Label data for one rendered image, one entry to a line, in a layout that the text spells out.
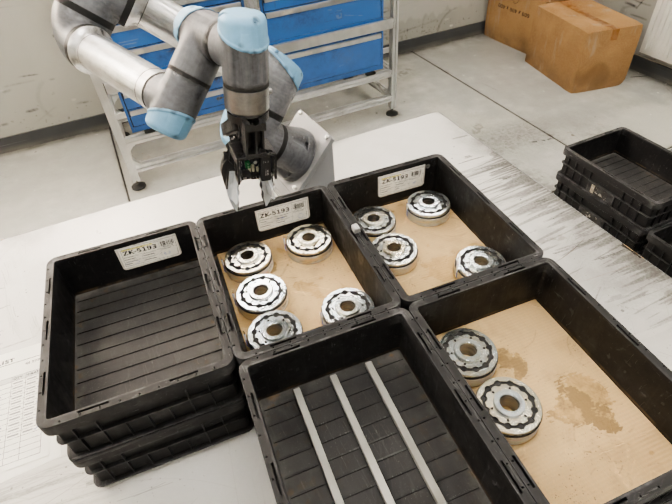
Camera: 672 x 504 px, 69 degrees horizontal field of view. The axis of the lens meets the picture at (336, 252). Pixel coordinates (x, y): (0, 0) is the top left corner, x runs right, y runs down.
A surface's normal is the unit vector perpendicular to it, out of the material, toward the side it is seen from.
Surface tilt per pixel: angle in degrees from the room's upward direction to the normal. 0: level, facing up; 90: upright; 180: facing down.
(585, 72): 90
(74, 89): 90
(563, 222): 0
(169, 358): 0
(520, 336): 0
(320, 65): 90
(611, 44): 89
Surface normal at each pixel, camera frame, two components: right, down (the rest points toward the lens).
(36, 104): 0.43, 0.60
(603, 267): -0.06, -0.73
